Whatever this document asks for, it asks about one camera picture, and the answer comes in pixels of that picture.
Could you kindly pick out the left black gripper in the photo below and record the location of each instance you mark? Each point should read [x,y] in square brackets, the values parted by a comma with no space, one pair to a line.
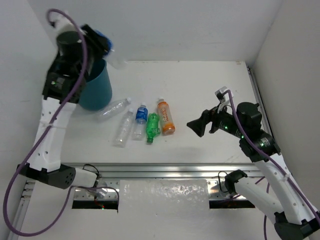
[96,40]

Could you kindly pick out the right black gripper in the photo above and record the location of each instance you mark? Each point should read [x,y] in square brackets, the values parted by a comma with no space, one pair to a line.
[198,125]

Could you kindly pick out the blue label bottle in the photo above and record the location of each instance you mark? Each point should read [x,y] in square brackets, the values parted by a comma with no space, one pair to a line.
[112,57]
[140,124]

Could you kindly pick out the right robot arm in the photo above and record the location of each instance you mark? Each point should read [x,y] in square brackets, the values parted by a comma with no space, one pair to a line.
[291,216]

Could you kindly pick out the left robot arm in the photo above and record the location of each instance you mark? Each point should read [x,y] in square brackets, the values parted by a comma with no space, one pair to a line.
[66,78]

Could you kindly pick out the teal plastic bin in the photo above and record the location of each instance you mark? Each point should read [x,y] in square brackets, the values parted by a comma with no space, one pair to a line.
[97,93]

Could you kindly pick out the clear bottle near bin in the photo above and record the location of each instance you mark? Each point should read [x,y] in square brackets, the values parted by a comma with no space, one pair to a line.
[112,109]

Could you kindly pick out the left orange label bottle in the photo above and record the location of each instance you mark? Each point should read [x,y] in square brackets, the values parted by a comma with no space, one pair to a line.
[166,120]

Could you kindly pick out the crushed green bottle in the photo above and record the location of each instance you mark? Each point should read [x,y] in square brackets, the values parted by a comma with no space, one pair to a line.
[152,127]

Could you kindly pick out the clear bottle white cap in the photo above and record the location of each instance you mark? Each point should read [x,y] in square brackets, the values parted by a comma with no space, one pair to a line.
[124,129]

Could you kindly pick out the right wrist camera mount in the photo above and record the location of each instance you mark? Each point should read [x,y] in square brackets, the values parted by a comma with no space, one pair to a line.
[223,97]

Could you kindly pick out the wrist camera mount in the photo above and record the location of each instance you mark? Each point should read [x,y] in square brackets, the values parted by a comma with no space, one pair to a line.
[62,24]
[223,97]

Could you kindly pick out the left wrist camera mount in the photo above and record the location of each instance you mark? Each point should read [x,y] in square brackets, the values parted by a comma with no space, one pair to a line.
[62,24]

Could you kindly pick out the aluminium rail frame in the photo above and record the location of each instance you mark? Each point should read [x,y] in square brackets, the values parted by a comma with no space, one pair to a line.
[153,170]

